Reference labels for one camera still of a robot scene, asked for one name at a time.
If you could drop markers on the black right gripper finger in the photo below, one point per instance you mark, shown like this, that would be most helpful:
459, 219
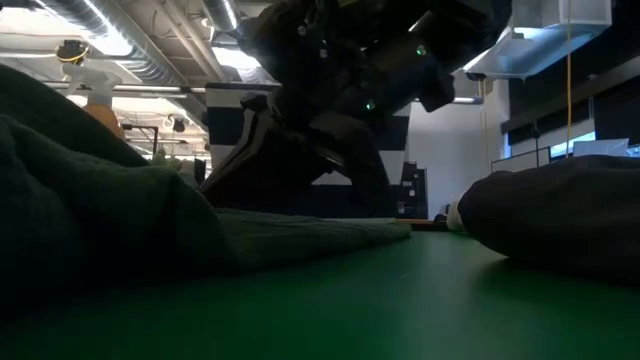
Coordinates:
370, 175
270, 170

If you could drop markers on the dark green garment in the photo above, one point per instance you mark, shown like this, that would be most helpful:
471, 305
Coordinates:
100, 210

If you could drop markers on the black garment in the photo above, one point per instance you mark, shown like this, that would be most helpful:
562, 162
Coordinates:
560, 215

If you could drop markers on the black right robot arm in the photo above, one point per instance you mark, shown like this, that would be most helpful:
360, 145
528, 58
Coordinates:
400, 40

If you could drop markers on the navy white striped laundry basket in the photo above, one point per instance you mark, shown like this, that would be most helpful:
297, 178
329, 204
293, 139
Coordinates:
225, 125

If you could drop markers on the black background cabinet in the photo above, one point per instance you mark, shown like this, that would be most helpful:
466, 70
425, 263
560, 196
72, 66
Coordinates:
412, 190

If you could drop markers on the cream folded garment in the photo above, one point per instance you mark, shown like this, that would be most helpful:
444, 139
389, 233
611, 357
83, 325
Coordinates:
455, 217

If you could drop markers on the green succulent in grey pot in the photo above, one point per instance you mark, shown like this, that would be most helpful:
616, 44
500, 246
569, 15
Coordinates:
170, 161

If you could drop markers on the white tube light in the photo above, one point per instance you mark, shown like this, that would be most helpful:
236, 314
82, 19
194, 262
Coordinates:
467, 100

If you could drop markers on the white partition panel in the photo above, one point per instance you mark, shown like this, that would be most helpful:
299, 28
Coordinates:
520, 160

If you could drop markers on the orange spray bottle white trigger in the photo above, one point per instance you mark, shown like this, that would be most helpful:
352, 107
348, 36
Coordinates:
97, 90

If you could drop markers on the white board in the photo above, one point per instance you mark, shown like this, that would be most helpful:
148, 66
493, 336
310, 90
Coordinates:
600, 147

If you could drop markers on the black dome camera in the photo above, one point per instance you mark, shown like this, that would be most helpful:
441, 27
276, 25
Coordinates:
476, 76

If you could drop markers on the round silver ventilation duct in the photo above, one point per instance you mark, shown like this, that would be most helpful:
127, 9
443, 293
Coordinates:
222, 15

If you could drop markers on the corrugated silver ventilation duct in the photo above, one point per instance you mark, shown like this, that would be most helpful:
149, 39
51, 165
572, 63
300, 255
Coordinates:
145, 60

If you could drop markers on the shiny metal duct hood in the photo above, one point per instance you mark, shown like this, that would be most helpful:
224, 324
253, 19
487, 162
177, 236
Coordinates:
550, 40

